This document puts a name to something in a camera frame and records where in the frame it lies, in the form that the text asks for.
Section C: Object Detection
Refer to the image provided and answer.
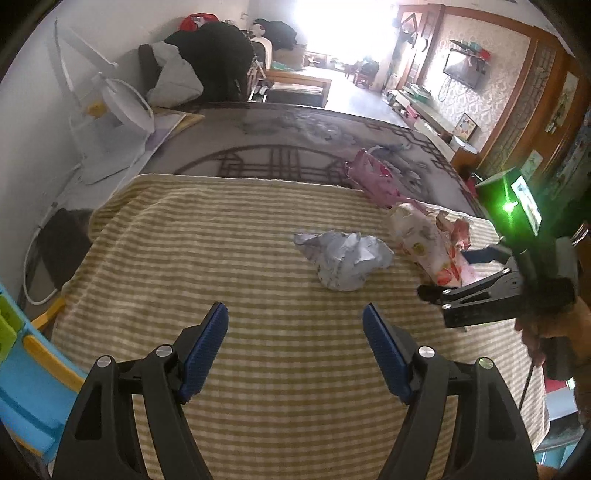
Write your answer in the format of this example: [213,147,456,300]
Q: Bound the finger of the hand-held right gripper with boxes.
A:
[462,244,513,266]
[417,268,527,329]

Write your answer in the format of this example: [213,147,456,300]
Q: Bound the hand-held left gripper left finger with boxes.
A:
[53,301,229,480]

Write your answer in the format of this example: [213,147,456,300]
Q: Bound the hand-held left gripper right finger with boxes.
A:
[362,302,539,480]

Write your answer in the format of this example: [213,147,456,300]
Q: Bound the floral pink paper box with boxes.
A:
[387,202,483,288]

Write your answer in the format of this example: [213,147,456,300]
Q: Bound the silver paper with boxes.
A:
[294,231,394,292]

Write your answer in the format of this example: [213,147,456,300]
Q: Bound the person's right hand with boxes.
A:
[515,295,591,370]

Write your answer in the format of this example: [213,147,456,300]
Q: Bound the yellow striped cloth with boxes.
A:
[51,173,550,480]

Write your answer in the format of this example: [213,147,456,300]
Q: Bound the colourful puzzle picture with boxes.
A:
[455,113,478,141]

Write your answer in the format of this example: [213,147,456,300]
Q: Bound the pink plastic bag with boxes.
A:
[344,148,416,208]

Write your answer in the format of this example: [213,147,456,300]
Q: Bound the low television cabinet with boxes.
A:
[388,85,458,139]

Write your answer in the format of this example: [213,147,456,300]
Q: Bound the black flat device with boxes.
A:
[39,208,95,289]

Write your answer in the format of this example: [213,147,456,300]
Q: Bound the blue plastic toy board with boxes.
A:
[0,281,88,464]

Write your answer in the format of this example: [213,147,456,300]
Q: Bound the distant wooden chairs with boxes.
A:
[353,60,379,88]

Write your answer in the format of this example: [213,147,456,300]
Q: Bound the yellow book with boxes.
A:
[134,108,206,158]

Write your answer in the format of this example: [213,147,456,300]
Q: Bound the grey patterned table mat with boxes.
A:
[124,104,485,217]

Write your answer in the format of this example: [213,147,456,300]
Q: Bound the wooden bench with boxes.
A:
[265,69,333,108]

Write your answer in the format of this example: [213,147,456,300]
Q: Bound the white desk lamp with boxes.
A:
[46,18,155,185]

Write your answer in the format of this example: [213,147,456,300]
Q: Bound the white grey cloth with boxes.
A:
[147,41,204,108]

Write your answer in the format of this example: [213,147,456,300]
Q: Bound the metal rack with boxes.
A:
[247,62,273,102]

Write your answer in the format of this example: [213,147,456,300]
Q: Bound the black coat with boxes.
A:
[164,21,254,104]

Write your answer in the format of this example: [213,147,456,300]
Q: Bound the white chair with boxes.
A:
[252,28,273,70]

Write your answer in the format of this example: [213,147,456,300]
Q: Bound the pile of dark clothes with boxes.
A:
[253,18,297,49]

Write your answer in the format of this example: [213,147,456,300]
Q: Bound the red bag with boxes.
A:
[180,13,220,31]

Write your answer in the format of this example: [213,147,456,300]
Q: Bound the black cable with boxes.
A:
[517,355,539,416]

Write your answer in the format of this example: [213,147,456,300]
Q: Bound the tall wall poster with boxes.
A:
[556,71,580,127]

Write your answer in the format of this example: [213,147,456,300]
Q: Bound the wall television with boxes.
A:
[442,48,483,88]

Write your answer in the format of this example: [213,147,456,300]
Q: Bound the wall shelf with boxes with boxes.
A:
[450,39,491,63]

